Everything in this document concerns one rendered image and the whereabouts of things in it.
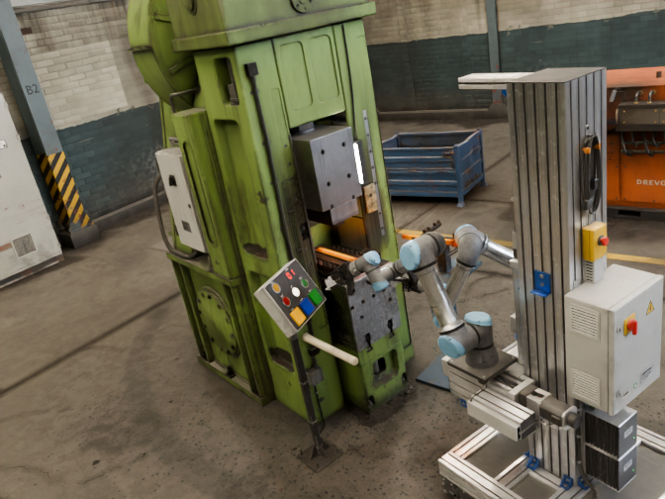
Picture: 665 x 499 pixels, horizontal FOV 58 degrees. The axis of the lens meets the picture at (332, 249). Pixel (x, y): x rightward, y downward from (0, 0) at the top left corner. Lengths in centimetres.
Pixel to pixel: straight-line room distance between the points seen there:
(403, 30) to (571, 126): 969
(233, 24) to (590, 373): 221
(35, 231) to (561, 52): 808
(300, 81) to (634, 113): 353
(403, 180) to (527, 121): 502
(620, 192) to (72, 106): 680
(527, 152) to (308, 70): 142
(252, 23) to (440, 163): 426
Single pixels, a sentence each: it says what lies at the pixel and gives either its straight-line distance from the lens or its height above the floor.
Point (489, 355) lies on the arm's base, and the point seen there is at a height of 87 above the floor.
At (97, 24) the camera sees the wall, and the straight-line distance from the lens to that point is 934.
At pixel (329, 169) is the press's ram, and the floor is 158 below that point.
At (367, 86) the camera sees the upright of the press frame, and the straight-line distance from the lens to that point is 366.
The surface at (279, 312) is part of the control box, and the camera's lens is 299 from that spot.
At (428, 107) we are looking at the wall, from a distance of 1189.
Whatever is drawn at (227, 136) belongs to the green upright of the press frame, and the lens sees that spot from 351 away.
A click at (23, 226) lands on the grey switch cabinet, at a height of 60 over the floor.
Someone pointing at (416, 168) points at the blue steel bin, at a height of 45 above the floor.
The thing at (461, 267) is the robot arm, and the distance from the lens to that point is 293.
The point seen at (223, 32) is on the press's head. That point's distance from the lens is 307.
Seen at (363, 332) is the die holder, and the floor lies 58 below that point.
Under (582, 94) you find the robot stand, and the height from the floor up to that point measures 196.
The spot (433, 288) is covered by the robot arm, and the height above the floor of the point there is 123.
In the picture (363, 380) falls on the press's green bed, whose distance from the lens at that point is 380.
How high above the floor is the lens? 242
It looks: 22 degrees down
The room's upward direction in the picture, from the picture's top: 11 degrees counter-clockwise
